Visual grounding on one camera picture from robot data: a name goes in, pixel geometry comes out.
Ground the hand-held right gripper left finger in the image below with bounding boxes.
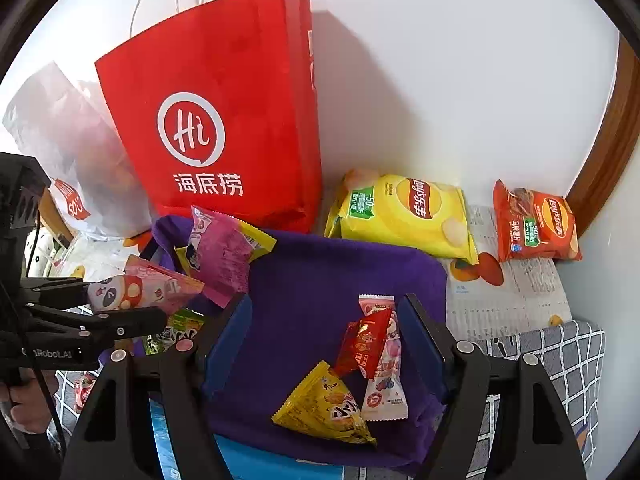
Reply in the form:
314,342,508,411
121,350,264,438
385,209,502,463
60,292,253,480

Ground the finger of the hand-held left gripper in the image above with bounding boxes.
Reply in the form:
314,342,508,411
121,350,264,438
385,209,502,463
47,307,168,344
22,277,96,307

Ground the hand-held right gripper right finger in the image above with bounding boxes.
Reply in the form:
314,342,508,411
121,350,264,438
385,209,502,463
402,292,588,480

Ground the pink panda snack packet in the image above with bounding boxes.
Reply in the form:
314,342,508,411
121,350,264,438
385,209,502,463
87,254,206,313

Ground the red small snack packet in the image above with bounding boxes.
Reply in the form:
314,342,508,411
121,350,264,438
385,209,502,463
334,307,393,380

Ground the pink white snack bar packet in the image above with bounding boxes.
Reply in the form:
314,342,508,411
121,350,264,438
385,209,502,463
357,294,409,422

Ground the purple cloth bag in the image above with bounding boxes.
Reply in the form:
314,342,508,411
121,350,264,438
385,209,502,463
97,215,448,476

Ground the person's left hand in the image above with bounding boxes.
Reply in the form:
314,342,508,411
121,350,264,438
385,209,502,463
0,372,55,434

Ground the brown wooden furniture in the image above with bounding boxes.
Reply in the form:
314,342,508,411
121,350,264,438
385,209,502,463
37,187,76,248

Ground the green snack packet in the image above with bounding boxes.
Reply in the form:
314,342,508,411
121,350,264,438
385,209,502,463
142,307,208,356

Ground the white plastic bag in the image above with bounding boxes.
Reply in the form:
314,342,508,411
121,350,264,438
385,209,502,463
2,61,153,241

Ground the magenta snack packet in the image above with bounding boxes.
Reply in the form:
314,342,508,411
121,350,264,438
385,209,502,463
186,205,258,308

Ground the yellow triangular snack packet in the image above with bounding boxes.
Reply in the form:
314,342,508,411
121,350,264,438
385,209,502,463
271,360,377,447

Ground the blue plastic packet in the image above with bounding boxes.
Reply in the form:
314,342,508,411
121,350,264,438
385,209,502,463
150,400,346,480

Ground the yellow potato chips bag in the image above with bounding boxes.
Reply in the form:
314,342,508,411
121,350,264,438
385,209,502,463
324,169,480,266

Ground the grey checked blanket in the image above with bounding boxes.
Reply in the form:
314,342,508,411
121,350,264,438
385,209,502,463
50,320,606,480

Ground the orange potato chips bag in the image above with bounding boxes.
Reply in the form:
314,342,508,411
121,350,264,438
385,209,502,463
492,179,583,263

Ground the red paper shopping bag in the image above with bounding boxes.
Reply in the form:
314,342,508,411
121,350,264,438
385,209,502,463
95,0,323,235

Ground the brown wooden frame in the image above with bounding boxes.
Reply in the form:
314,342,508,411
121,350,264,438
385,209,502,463
565,30,640,221

